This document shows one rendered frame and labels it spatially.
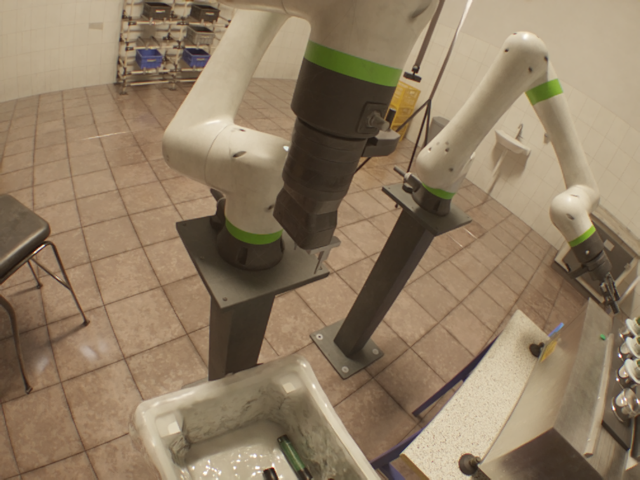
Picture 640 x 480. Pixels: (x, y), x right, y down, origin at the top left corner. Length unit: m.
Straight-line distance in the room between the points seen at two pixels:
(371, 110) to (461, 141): 0.63
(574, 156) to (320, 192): 0.85
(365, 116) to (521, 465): 0.69
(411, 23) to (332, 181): 0.17
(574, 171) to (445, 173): 0.40
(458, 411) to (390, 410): 0.84
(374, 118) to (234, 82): 0.42
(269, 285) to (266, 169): 0.23
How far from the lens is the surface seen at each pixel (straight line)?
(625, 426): 0.86
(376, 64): 0.29
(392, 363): 1.84
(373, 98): 0.30
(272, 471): 0.95
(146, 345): 1.65
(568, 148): 1.05
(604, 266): 1.02
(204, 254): 0.70
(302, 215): 0.36
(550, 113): 1.04
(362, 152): 0.34
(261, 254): 0.67
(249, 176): 0.57
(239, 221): 0.62
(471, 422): 0.91
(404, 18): 0.29
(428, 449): 0.81
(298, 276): 0.69
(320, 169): 0.32
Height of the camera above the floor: 1.41
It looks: 37 degrees down
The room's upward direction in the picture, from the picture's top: 20 degrees clockwise
